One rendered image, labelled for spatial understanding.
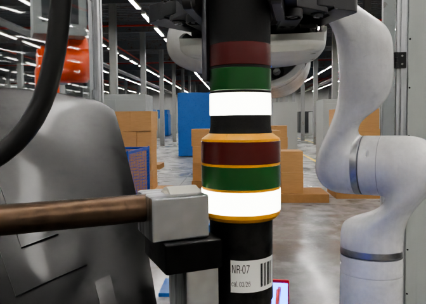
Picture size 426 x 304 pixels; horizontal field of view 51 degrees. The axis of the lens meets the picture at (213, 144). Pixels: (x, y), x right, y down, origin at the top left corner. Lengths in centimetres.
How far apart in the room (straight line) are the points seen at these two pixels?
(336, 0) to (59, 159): 21
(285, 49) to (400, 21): 183
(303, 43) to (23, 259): 21
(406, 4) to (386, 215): 136
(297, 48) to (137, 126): 796
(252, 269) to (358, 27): 67
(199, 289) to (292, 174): 763
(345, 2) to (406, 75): 180
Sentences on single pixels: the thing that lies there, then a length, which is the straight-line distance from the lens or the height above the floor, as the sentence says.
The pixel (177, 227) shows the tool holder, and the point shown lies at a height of 135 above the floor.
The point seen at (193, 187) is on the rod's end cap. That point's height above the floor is 137.
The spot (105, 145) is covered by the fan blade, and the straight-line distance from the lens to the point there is 34.
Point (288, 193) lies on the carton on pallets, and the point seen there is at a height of 14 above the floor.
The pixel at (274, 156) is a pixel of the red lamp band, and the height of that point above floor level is 138.
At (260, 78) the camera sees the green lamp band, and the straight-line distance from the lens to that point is 24.
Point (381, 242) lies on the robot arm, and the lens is 92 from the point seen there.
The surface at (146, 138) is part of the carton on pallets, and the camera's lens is 824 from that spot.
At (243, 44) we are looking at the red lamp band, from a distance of 24.
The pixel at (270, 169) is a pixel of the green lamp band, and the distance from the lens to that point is 23.
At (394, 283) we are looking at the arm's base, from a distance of 96.
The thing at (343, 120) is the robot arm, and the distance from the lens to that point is 90.
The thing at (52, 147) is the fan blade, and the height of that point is 139.
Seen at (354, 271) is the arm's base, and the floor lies 111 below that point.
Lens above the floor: 140
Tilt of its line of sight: 3 degrees down
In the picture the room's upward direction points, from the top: 1 degrees counter-clockwise
